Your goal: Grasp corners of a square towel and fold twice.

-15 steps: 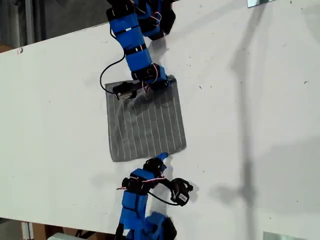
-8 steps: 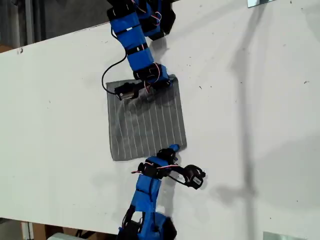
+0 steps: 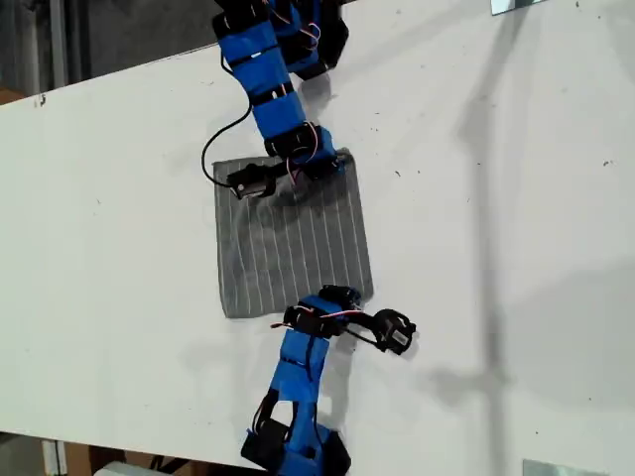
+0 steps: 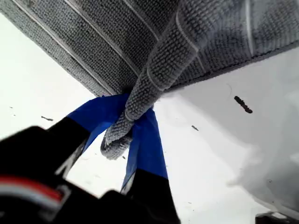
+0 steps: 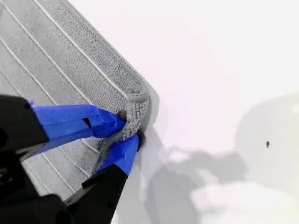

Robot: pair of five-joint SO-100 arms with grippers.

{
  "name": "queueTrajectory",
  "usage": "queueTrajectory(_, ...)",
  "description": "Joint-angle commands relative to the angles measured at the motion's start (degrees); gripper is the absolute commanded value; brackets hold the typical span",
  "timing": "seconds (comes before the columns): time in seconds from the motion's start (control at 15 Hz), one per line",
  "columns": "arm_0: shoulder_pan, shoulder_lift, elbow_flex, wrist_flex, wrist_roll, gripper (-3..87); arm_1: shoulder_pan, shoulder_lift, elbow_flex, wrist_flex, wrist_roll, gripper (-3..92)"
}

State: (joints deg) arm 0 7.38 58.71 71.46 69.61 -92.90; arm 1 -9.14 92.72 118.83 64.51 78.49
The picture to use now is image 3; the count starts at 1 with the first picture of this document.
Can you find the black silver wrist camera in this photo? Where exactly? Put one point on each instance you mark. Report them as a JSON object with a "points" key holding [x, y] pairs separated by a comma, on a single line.
{"points": [[250, 181], [394, 332]]}

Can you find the pale plastic bag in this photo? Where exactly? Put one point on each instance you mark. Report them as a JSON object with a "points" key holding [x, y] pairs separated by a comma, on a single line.
{"points": [[121, 468]]}

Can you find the white bracket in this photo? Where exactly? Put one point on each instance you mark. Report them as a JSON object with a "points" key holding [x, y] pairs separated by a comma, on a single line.
{"points": [[53, 456]]}

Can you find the grey white-striped square towel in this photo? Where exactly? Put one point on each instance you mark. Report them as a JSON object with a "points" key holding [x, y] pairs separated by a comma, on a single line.
{"points": [[297, 238]]}

